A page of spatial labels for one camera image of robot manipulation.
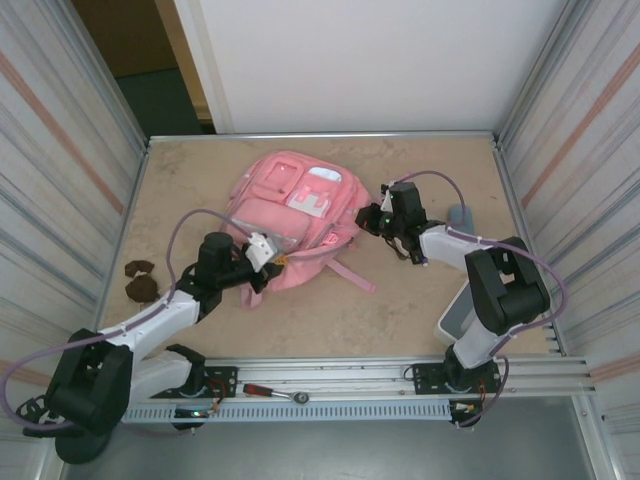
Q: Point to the small circuit board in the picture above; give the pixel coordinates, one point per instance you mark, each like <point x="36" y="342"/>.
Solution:
<point x="195" y="414"/>
<point x="467" y="410"/>

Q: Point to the grey blue eraser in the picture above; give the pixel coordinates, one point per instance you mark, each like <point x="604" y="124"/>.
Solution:
<point x="457" y="215"/>

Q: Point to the white door frame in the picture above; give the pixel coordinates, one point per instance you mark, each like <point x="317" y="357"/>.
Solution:
<point x="206" y="65"/>

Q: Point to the wide aluminium frame rail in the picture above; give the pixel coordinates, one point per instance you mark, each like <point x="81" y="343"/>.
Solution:
<point x="325" y="372"/>

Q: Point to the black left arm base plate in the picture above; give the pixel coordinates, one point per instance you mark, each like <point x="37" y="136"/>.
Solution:
<point x="222" y="380"/>

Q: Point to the pink backpack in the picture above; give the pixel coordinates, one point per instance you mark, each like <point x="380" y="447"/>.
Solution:
<point x="280" y="235"/>

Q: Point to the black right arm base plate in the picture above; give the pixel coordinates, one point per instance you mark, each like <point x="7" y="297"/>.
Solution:
<point x="430" y="375"/>

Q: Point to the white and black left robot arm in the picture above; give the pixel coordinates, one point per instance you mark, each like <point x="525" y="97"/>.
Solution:
<point x="150" y="315"/>

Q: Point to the large brown crumpled object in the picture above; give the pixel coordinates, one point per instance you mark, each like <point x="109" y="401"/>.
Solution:
<point x="142" y="290"/>

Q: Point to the white rectangular tray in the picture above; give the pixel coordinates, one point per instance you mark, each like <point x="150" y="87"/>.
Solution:
<point x="452" y="320"/>

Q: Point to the black round-base stand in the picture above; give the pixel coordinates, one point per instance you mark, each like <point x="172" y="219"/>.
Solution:
<point x="80" y="450"/>

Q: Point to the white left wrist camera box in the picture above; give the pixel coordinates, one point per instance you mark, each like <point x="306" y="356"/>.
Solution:
<point x="260" y="250"/>

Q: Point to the thin aluminium frame rail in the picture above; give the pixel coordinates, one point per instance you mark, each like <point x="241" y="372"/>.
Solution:
<point x="400" y="135"/>

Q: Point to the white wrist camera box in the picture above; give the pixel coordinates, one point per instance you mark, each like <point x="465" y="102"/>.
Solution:
<point x="260" y="250"/>
<point x="387" y="197"/>

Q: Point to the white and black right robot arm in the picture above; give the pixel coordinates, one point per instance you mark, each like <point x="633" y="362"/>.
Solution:
<point x="450" y="245"/>

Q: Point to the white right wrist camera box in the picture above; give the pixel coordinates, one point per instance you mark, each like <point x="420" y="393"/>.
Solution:
<point x="387" y="197"/>

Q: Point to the aluminium frame post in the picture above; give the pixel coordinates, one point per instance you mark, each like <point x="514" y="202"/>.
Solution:
<point x="111" y="85"/>
<point x="540" y="70"/>

